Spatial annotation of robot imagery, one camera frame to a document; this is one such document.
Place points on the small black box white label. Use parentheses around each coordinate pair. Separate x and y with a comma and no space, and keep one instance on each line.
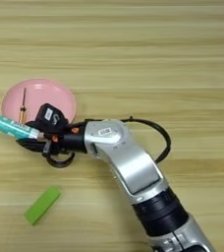
(50,116)

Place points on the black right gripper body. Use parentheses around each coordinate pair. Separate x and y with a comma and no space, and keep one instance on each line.
(71,141)

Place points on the green rectangular block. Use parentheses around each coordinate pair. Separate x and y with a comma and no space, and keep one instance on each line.
(42,205)

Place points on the pink round plate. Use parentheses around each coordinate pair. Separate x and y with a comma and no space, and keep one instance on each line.
(42,95)

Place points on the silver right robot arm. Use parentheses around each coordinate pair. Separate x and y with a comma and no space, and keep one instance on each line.
(133,160)

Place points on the white teal glue stick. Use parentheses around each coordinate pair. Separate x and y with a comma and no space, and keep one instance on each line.
(12,126)

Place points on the black tape roll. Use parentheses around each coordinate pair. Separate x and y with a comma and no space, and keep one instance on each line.
(60,164)

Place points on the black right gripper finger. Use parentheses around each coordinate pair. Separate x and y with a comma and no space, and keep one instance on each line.
(32,145)
(31,124)

